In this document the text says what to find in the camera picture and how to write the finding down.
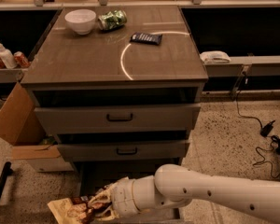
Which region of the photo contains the open bottom drawer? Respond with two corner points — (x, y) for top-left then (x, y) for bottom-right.
(77, 159), (182, 224)

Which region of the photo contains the black power adapter cable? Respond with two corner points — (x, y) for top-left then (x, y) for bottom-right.
(234, 75), (280, 179)

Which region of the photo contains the brown chip bag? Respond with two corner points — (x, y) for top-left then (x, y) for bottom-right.
(47, 189), (116, 224)

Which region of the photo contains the white pump bottle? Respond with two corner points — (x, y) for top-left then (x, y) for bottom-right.
(0, 42), (17, 69)

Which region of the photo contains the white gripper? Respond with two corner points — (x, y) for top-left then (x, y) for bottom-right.
(88, 177), (138, 220)

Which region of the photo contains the folded white cloth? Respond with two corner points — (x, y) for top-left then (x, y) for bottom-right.
(200, 50), (231, 63)

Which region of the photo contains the cardboard box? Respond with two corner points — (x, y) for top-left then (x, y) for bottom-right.
(0, 83), (73, 172)

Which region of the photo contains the white ceramic bowl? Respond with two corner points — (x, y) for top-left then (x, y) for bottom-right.
(64, 9), (96, 35)

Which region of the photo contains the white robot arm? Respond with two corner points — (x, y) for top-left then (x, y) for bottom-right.
(89, 164), (280, 224)

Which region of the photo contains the dark blue snack bar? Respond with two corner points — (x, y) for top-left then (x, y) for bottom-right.
(130, 33), (162, 45)

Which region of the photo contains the middle drawer with handle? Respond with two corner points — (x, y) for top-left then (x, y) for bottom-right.
(57, 140), (189, 162)

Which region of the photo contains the grey drawer cabinet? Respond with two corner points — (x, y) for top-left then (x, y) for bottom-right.
(21, 5), (209, 224)

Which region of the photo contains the drawer with handle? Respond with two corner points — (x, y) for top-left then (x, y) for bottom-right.
(35, 104), (201, 134)
(57, 140), (189, 162)

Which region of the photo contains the top drawer with handle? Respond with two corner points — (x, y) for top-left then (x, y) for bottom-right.
(35, 104), (201, 134)

